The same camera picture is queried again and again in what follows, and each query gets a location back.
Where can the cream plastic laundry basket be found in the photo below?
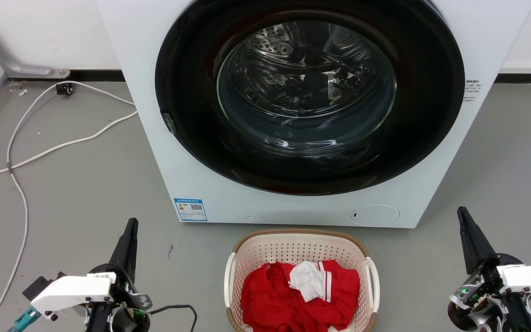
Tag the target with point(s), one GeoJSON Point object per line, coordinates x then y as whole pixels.
{"type": "Point", "coordinates": [293, 246]}

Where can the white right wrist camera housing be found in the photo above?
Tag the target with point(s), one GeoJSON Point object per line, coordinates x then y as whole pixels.
{"type": "Point", "coordinates": [530, 278]}

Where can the red garment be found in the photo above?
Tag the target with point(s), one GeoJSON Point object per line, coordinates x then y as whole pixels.
{"type": "Point", "coordinates": [270, 299]}

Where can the blue energy label sticker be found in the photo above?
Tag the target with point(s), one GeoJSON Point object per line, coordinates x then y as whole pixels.
{"type": "Point", "coordinates": [191, 210]}

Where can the steel washer drum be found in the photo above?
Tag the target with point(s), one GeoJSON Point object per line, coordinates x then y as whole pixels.
{"type": "Point", "coordinates": [307, 78]}

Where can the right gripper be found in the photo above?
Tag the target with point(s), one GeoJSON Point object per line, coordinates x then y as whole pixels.
{"type": "Point", "coordinates": [482, 293]}

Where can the white garment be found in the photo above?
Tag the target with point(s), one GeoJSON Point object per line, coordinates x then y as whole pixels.
{"type": "Point", "coordinates": [308, 280]}

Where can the grey wall pipe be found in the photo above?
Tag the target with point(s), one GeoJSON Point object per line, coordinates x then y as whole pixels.
{"type": "Point", "coordinates": [14, 62]}

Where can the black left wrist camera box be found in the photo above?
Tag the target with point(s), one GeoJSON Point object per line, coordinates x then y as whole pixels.
{"type": "Point", "coordinates": [39, 285]}

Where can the grey door latch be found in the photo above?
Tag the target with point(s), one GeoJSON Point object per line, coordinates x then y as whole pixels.
{"type": "Point", "coordinates": [169, 123]}

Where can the small black caster wheel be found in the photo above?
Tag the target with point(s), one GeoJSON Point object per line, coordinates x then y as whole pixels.
{"type": "Point", "coordinates": [64, 89]}

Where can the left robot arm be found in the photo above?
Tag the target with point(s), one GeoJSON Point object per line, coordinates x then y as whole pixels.
{"type": "Point", "coordinates": [109, 323]}

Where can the black round washer door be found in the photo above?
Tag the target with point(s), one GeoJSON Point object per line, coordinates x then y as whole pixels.
{"type": "Point", "coordinates": [191, 92]}

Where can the round white filter cover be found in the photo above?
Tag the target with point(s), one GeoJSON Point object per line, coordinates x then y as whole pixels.
{"type": "Point", "coordinates": [375, 215]}

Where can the white front-load washing machine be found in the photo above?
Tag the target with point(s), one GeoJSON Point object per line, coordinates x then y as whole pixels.
{"type": "Point", "coordinates": [431, 193]}

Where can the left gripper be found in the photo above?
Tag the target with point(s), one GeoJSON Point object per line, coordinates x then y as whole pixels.
{"type": "Point", "coordinates": [122, 290]}

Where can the small white debris scrap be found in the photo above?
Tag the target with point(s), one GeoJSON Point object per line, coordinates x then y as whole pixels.
{"type": "Point", "coordinates": [22, 91]}

